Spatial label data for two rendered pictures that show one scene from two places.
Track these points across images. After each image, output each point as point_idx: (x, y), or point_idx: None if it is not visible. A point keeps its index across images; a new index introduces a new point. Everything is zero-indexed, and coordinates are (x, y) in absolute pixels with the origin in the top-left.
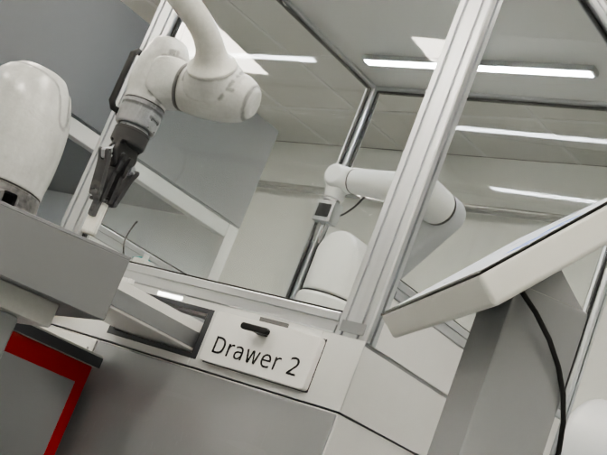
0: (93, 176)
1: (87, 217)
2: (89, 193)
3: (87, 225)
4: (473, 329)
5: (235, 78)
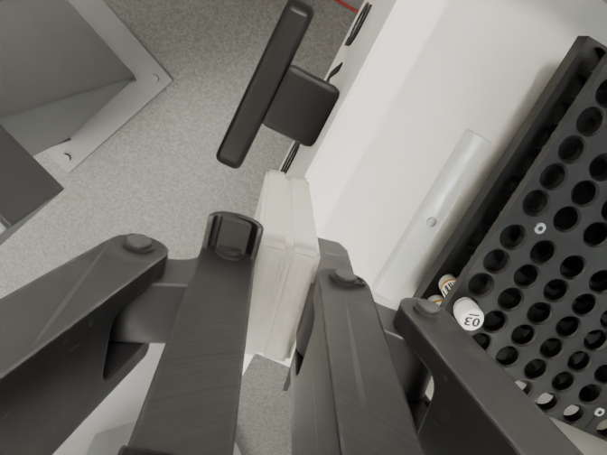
0: (8, 301)
1: (261, 200)
2: (147, 236)
3: (257, 209)
4: None
5: None
